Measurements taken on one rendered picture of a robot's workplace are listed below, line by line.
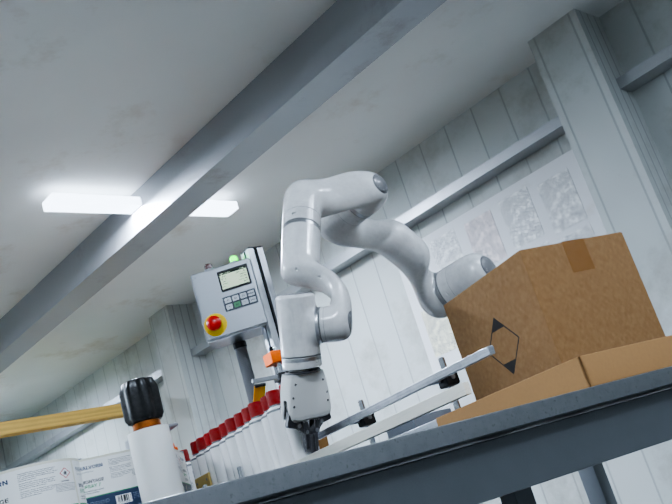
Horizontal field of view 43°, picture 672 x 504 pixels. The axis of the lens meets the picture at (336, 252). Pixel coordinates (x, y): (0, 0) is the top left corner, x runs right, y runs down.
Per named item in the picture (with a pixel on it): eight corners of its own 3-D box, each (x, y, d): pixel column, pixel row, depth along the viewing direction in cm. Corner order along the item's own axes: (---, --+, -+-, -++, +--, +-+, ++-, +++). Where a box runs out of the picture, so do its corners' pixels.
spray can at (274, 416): (280, 486, 186) (256, 395, 192) (296, 482, 190) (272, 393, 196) (297, 480, 183) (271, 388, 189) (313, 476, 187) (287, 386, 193)
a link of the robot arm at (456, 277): (484, 322, 244) (427, 269, 237) (536, 293, 233) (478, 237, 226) (479, 351, 235) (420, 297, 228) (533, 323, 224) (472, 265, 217)
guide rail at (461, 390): (214, 507, 216) (212, 500, 216) (218, 506, 216) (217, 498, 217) (466, 394, 131) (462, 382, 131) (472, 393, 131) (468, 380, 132)
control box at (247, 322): (215, 350, 228) (198, 284, 233) (276, 330, 227) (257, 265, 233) (206, 343, 218) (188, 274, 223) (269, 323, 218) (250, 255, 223)
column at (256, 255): (310, 505, 208) (240, 253, 228) (325, 500, 211) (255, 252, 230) (318, 502, 205) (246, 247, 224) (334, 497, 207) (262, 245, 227)
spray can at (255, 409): (261, 494, 193) (238, 406, 199) (274, 491, 198) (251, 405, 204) (280, 488, 191) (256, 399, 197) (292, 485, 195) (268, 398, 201)
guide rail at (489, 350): (235, 480, 221) (234, 474, 221) (239, 479, 222) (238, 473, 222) (490, 354, 136) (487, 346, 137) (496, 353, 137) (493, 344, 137)
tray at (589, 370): (444, 445, 123) (435, 418, 124) (568, 411, 137) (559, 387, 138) (591, 388, 99) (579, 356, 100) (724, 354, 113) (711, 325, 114)
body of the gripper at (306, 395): (313, 360, 187) (319, 412, 187) (272, 368, 181) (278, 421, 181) (332, 362, 180) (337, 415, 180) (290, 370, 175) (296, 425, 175)
